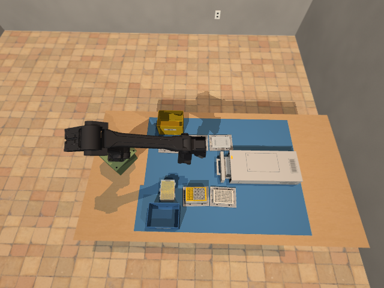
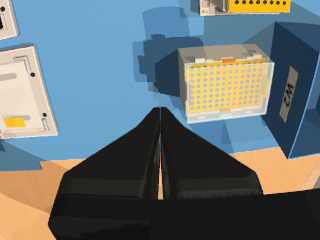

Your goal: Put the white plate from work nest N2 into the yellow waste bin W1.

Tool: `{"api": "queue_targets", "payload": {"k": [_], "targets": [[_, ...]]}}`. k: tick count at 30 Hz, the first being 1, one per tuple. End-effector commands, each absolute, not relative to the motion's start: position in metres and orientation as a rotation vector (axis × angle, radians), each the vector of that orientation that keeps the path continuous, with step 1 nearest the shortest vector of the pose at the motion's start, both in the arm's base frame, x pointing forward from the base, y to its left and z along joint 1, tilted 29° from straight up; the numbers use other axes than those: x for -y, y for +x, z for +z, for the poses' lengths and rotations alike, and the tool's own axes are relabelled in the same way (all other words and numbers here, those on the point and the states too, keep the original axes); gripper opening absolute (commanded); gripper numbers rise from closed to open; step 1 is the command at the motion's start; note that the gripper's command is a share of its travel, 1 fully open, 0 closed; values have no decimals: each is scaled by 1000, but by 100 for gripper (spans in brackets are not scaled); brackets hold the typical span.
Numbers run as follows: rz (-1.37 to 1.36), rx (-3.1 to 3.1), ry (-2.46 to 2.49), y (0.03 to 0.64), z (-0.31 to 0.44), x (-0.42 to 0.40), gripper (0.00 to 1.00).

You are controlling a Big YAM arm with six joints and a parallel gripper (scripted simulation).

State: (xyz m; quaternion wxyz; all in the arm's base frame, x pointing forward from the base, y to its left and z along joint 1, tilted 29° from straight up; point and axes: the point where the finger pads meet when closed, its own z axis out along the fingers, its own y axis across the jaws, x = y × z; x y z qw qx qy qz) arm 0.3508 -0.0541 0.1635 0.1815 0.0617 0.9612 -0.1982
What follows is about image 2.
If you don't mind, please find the blue flat mat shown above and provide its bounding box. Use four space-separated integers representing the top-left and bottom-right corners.
0 0 320 171

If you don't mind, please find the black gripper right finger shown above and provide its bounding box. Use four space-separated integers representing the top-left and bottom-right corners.
160 107 264 199

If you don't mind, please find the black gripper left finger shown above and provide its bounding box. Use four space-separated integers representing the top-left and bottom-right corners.
55 107 160 199

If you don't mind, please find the white rectangular plate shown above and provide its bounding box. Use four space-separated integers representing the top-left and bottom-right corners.
0 60 45 133

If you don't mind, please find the blue open-top bin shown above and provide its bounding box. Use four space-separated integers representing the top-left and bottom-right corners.
261 21 320 160

